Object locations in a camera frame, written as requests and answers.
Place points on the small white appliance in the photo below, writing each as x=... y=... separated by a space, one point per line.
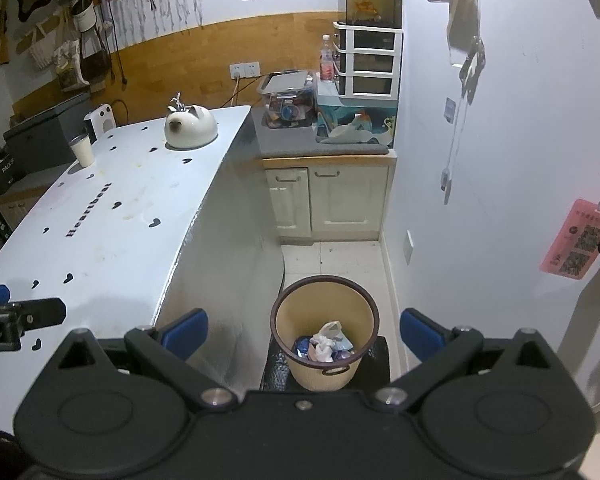
x=102 y=120

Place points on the glass fish tank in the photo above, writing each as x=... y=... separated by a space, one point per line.
x=370 y=2

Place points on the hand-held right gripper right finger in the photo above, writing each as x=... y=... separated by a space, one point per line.
x=420 y=334

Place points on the teal plastic tank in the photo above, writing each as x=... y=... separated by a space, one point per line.
x=355 y=127

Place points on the beige tote bag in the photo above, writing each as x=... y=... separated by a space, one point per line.
x=65 y=67

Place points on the pink card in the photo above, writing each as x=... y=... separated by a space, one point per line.
x=572 y=240

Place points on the grey storage box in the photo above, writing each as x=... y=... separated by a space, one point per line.
x=40 y=135

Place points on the plastic water bottle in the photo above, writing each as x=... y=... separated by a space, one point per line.
x=327 y=62

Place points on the cream cabinet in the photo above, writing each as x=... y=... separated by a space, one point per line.
x=340 y=200

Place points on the white macrame wall hanging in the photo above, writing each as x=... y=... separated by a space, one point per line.
x=165 y=0

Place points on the white paper cup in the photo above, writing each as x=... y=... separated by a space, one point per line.
x=83 y=152

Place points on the beige bin with brown rim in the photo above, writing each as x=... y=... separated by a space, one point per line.
x=290 y=320

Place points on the pink white tissue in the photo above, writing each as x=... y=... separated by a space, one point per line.
x=326 y=342

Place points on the clear lidded storage box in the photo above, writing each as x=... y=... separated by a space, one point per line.
x=285 y=102

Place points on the teal snack wrapper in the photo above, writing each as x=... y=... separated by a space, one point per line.
x=345 y=347

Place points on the white cat-shaped ceramic pot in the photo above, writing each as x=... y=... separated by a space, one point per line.
x=192 y=122

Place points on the white wall socket strip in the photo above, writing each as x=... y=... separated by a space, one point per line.
x=245 y=70

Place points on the white drawer organizer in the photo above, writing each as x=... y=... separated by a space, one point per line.
x=367 y=60

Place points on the black cardboard box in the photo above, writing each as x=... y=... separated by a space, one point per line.
x=2 y=172

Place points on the black mesh bag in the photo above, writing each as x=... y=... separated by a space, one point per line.
x=95 y=55

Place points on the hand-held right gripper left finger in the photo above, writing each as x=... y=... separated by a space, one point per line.
x=186 y=334

